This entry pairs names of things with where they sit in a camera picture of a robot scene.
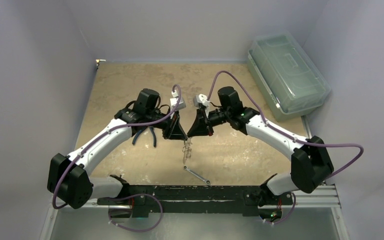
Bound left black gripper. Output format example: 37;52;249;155
146;107;188;140

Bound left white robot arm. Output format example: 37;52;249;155
47;84;188;210

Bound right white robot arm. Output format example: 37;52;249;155
187;86;334;204

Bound silver ratchet wrench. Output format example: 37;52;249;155
183;165;211;186

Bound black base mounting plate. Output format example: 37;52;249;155
97;185;294;218

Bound clear plastic storage box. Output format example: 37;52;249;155
247;32;331;122

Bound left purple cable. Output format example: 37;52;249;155
52;84;183;233

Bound purple cable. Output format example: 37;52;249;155
206;70;365;226
52;84;183;233

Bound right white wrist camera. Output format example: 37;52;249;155
192;93;210;108

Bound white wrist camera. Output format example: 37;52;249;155
170;91;186;111
192;93;210;108

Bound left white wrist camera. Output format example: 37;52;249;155
170;91;186;111

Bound blue handled pliers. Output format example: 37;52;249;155
132;126;157;148

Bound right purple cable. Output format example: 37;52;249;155
206;70;365;226

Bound aluminium frame rail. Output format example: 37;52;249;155
40;185;349;240

